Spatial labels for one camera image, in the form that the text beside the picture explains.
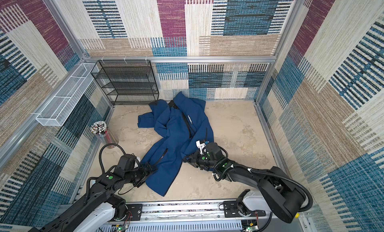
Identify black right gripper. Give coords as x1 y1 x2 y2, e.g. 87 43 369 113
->
183 149 217 169

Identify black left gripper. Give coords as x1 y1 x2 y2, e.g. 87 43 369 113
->
124 160 158 186

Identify blue zip jacket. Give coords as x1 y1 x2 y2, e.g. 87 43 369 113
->
138 92 214 196

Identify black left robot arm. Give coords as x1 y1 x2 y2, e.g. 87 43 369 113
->
30 143 157 232

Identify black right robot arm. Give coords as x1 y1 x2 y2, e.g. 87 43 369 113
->
183 142 314 223

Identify metal cup of pens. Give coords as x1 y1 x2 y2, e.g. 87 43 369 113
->
91 121 119 148

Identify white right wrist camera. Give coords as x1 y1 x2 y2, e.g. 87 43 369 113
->
196 140 209 154

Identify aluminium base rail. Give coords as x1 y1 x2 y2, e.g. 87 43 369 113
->
53 197 310 232

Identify black wire mesh shelf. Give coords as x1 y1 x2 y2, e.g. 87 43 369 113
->
91 60 159 105

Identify white wire mesh basket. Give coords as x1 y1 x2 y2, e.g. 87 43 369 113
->
36 63 95 127

